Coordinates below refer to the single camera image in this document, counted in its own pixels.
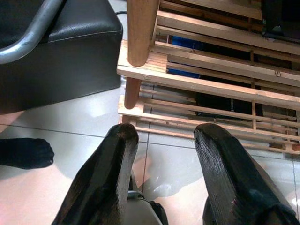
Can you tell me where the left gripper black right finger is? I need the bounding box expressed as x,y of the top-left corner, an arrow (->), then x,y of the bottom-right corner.
194,123 -> 300,225

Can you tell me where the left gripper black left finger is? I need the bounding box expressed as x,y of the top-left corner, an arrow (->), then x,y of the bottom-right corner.
52,123 -> 139,225

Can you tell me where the grey robot foot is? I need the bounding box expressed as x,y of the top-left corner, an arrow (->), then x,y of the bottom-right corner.
126,190 -> 168,225

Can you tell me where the wooden slatted rack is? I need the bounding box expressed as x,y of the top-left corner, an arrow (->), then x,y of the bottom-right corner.
116,0 -> 300,155

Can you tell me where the black leather chair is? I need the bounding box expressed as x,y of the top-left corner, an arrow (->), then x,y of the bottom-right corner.
0,0 -> 124,115

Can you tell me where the blue item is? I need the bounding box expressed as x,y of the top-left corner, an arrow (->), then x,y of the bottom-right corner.
167,35 -> 204,79

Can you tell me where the silver metal chair armrest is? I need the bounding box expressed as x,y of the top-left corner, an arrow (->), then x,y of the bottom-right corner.
0,0 -> 65,65

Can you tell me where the black bag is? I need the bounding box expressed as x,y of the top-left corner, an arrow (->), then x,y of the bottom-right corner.
261,0 -> 300,39

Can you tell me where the round wooden post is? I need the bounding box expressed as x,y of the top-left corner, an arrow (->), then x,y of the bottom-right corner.
124,0 -> 160,110

